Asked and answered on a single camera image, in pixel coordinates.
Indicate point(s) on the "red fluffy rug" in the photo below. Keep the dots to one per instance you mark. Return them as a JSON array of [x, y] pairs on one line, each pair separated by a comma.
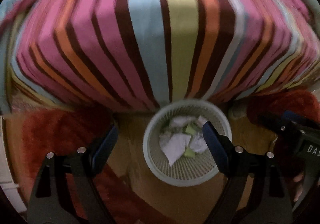
[[72, 184]]

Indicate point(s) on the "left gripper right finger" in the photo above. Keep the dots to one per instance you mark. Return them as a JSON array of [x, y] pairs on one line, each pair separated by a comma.
[[255, 191]]

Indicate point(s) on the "white plastic bag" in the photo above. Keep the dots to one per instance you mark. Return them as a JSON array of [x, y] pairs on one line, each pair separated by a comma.
[[173, 145]]

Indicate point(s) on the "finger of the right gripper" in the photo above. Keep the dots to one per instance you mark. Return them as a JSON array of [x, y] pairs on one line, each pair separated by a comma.
[[301, 120]]

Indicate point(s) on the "person's hand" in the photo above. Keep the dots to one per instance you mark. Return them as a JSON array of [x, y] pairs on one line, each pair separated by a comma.
[[298, 184]]

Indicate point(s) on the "green carton box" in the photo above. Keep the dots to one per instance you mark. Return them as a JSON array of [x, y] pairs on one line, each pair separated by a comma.
[[190, 130]]

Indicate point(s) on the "striped colourful bed sheet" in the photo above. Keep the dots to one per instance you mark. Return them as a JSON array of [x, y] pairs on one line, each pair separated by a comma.
[[144, 54]]

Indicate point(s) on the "green cleansing oil box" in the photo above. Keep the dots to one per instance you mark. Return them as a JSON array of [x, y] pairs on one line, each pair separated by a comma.
[[189, 153]]

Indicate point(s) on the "paper ball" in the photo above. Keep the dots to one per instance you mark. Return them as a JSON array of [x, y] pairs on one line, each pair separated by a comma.
[[182, 121], [198, 144]]

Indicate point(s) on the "white mesh waste basket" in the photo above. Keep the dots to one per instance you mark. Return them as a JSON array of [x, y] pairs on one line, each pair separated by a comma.
[[185, 172]]

